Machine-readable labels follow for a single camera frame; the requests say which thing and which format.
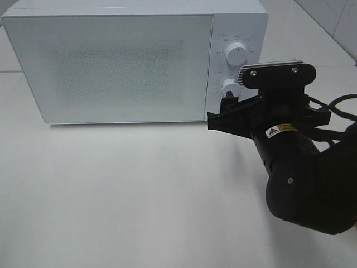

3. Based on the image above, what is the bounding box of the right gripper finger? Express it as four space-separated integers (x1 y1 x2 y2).
220 97 230 113
226 92 239 104

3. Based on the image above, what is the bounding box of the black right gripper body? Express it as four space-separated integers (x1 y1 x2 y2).
207 88 331 139

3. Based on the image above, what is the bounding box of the white microwave door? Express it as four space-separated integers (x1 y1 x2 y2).
3 15 211 124

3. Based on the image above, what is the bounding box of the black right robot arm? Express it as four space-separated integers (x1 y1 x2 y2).
208 88 356 235

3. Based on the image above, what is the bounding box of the lower white timer knob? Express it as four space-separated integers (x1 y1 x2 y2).
220 78 242 97

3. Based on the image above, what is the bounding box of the upper white power knob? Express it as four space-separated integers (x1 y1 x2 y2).
225 40 248 66

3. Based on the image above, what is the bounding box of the white microwave oven body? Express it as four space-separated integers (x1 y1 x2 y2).
1 1 269 122

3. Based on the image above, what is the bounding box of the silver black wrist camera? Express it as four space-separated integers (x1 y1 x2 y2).
237 60 316 89

